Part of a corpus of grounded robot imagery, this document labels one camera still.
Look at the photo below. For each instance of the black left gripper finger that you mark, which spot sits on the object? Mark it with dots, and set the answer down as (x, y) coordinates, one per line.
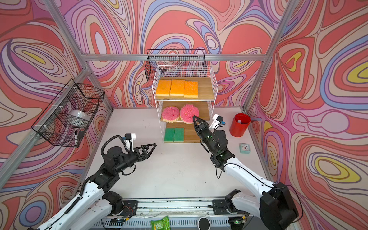
(148, 154)
(149, 147)

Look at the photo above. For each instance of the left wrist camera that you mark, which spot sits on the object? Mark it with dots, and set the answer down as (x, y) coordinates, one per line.
(129, 139)

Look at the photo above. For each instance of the silver bowl in basket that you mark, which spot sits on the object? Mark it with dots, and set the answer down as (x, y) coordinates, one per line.
(79, 114)

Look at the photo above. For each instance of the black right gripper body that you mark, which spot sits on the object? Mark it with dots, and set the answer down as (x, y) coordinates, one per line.
(205, 136)

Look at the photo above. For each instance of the black wire basket wall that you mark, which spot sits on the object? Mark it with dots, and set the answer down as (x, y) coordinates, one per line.
(173, 56)
(56, 126)

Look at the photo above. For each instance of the yellow green sponge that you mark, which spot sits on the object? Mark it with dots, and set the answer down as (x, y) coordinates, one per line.
(169, 135)
(178, 135)

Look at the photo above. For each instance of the pink smiley sponge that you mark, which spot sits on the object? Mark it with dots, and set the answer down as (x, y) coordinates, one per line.
(187, 112)
(170, 114)

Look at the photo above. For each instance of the white wire wooden shelf rack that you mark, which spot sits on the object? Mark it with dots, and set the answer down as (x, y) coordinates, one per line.
(207, 94)

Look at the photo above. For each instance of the red ribbed metal bucket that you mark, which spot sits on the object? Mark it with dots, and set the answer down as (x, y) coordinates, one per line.
(239, 125)

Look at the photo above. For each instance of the black marker in basket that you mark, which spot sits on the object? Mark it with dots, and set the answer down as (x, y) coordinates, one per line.
(76, 138)

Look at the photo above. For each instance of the black wire basket back wall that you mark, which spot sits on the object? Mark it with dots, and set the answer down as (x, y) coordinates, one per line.
(173, 56)

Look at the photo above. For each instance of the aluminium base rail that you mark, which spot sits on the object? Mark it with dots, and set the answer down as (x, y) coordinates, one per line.
(183, 214)

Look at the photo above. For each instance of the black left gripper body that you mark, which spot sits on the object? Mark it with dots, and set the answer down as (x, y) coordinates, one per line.
(139, 158)

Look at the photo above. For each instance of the small mint alarm clock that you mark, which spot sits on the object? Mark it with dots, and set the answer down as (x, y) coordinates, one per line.
(244, 148)

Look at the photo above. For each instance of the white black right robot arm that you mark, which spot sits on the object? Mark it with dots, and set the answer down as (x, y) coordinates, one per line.
(271, 202)

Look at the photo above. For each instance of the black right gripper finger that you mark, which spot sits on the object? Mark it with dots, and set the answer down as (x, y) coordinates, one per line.
(204, 124)
(197, 123)

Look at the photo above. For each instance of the orange yellow sponge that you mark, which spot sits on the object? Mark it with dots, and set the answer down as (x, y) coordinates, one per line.
(163, 88)
(177, 88)
(191, 89)

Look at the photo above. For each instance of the green snack packet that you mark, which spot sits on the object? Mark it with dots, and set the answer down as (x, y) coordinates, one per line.
(162, 224)

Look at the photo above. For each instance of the black wire basket left wall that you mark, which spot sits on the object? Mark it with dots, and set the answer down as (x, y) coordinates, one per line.
(56, 126)

